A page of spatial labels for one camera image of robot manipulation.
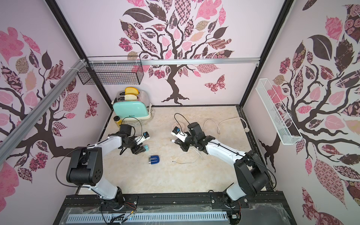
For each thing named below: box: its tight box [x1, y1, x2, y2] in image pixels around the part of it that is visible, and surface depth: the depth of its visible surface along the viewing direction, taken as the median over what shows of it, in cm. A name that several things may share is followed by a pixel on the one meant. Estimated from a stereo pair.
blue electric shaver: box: [148, 155, 160, 165], surface depth 89 cm
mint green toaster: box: [111, 90, 153, 121], surface depth 105 cm
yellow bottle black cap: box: [113, 115, 122, 128], surface depth 103 cm
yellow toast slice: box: [124, 87, 140, 95], surface depth 106 cm
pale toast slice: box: [124, 94, 138, 101], surface depth 102 cm
